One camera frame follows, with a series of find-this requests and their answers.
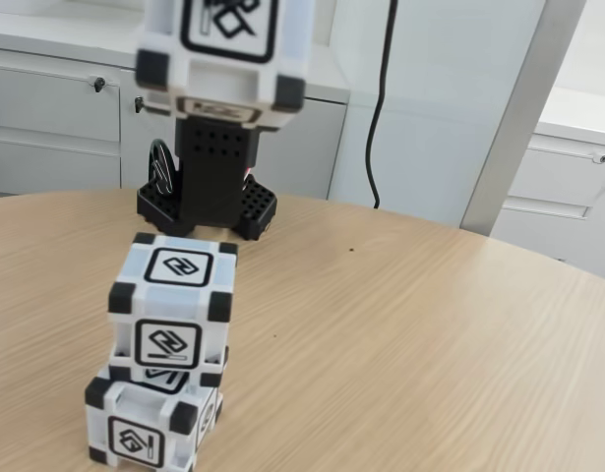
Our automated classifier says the black round clamp knob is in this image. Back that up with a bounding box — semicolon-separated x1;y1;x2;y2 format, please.
148;139;178;198

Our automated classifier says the white cube crossed-loop symbol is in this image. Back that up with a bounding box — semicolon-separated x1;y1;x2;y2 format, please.
134;0;313;131

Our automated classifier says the grey metal partition post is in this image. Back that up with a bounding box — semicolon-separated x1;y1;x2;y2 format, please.
458;0;591;238

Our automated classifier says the black camera cable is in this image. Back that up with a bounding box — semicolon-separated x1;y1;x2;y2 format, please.
364;0;399;210

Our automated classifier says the white cube zigzag symbol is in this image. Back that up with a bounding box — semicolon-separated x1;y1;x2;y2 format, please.
108;232;239;390

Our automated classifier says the white cube stacked-diamond symbol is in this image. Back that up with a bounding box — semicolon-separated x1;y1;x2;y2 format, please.
84;366;224;468

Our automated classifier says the white low cabinet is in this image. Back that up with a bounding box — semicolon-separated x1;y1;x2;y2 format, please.
0;9;350;201

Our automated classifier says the white drawer cabinet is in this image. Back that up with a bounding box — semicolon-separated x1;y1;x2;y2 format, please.
493;88;605;284

